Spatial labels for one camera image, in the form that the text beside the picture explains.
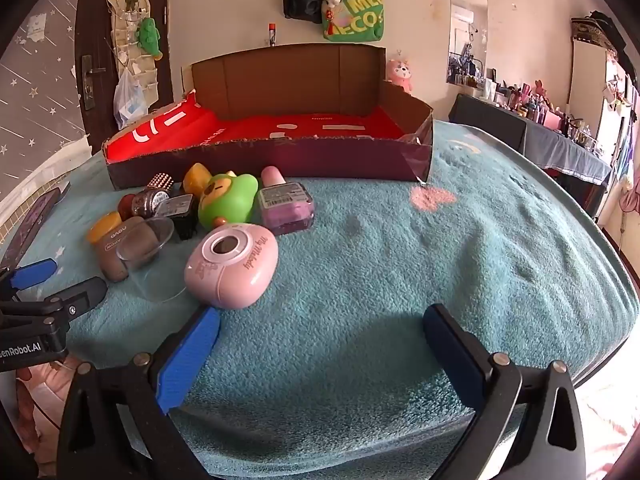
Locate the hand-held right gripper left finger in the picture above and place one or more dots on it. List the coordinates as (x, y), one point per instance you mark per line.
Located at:
(190, 355)

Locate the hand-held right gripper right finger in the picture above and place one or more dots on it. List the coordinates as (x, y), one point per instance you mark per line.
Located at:
(452, 352)

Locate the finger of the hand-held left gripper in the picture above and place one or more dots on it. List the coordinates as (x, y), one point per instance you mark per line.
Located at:
(32, 272)
(85, 292)

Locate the grey square compact case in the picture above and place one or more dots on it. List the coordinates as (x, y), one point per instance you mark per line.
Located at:
(111, 256)

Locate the small orange round jar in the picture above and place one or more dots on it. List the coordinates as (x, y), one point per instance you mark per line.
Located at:
(102, 227)

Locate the clear plastic cup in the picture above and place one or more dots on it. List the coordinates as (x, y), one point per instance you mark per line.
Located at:
(152, 280)

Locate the red capped glitter bottle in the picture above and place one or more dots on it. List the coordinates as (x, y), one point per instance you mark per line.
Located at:
(147, 201)

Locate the black nail polish bottle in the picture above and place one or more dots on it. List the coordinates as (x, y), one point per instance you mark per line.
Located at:
(180, 210)

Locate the gold studded bottle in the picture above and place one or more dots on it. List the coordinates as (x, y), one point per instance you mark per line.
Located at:
(160, 181)

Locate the green avocado toy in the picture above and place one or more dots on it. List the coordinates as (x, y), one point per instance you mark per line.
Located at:
(225, 202)

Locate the orange oval case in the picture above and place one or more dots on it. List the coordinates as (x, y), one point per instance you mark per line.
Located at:
(196, 177)

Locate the pink nail polish bottle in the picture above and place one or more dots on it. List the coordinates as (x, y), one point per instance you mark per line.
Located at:
(285, 205)

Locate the red lined cardboard box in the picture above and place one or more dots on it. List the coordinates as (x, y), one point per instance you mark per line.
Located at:
(300, 130)

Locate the pink floral cloth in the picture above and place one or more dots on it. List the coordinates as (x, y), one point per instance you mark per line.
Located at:
(40, 390)

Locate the black smartphone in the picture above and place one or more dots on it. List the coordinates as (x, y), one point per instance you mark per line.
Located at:
(30, 220)

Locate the teal fleece blanket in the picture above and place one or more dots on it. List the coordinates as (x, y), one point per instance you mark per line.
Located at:
(375, 260)

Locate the clear plastic bag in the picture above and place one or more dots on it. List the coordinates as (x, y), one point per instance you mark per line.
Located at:
(131, 102)

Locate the desk with grey cloth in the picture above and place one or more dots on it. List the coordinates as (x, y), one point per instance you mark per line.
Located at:
(550, 150)

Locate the pink hanging garment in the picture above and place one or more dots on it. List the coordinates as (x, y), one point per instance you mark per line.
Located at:
(629, 190)

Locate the beige hanging pocket organizer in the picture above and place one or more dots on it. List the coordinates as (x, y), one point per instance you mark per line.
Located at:
(125, 45)

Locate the dark brown door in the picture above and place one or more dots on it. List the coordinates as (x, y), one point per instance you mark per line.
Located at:
(95, 25)

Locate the cluttered side table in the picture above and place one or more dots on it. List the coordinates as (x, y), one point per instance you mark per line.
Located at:
(535, 102)

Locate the green plush toy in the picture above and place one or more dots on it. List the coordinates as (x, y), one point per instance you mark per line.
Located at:
(149, 35)

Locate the pink plush toy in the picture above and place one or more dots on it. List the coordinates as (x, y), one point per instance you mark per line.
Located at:
(399, 74)

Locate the white wardrobe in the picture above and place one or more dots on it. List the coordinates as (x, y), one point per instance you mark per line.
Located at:
(587, 80)

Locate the white tube red cap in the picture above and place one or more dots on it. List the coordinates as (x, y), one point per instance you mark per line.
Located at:
(272, 35)

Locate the green tote bag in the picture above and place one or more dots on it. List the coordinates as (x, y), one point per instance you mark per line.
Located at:
(362, 10)

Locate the dark clothes pile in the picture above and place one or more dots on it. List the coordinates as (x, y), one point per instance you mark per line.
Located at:
(600, 27)

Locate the wall mirror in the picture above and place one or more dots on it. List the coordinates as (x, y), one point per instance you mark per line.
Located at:
(467, 25)

